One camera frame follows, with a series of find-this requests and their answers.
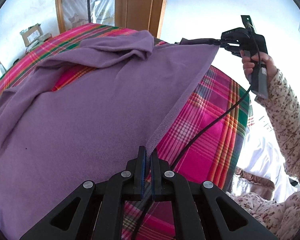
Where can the printed plastic door curtain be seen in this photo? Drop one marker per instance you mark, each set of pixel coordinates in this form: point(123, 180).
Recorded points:
point(102, 2)

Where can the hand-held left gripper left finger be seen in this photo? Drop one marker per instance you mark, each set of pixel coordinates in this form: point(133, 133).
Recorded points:
point(142, 170)

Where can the person's right forearm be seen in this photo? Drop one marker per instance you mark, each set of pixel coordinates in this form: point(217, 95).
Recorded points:
point(290, 120)

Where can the person's right hand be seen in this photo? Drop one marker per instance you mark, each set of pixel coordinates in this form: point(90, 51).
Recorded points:
point(247, 65)

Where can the purple fleece pants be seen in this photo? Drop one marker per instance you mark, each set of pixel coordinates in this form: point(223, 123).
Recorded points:
point(90, 130)

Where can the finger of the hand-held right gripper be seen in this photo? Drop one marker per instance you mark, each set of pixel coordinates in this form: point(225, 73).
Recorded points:
point(202, 41)

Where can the black curtain strip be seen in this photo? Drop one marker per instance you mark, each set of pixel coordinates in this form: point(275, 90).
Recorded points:
point(90, 2)

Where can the wooden door frame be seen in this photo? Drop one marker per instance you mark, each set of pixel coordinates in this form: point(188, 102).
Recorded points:
point(58, 7)

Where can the person's floral jacket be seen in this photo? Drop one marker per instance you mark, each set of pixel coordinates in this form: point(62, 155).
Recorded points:
point(277, 217)

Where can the white cloth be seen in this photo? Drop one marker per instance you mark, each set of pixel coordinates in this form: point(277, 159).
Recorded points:
point(262, 155)

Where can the pink plaid bed sheet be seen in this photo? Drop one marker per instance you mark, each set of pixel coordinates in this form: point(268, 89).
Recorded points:
point(202, 130)

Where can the brown cardboard box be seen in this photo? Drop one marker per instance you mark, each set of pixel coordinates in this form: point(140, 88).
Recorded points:
point(32, 35)

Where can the brown fleece cloth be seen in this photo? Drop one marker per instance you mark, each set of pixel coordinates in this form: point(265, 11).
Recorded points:
point(255, 182)

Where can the wooden door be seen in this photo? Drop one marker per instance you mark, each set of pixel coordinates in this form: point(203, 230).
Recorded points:
point(140, 12)

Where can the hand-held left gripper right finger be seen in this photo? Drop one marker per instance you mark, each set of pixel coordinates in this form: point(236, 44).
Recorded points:
point(153, 175)

